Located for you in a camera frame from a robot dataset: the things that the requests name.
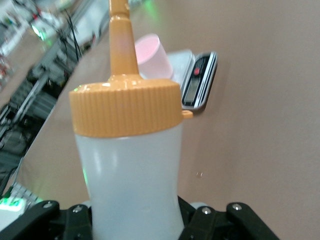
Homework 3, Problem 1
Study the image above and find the black cable bundle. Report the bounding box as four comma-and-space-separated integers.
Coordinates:
57, 9, 84, 63

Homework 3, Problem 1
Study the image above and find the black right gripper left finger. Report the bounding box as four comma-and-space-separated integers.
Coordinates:
0, 199, 95, 240

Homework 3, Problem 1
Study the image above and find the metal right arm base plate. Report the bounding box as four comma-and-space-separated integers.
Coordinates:
0, 182, 45, 221

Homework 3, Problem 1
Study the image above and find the brown table cover sheet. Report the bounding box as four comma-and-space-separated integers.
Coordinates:
0, 0, 320, 240

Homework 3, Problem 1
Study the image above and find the translucent sauce bottle orange cap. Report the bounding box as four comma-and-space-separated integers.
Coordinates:
68, 0, 195, 240

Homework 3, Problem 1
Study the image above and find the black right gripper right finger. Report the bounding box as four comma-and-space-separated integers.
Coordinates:
177, 196, 281, 240

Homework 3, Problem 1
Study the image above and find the silver digital kitchen scale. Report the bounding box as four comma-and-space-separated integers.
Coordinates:
139, 49, 219, 111

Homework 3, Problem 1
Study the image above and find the pink plastic cup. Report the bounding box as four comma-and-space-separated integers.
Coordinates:
134, 33, 175, 81

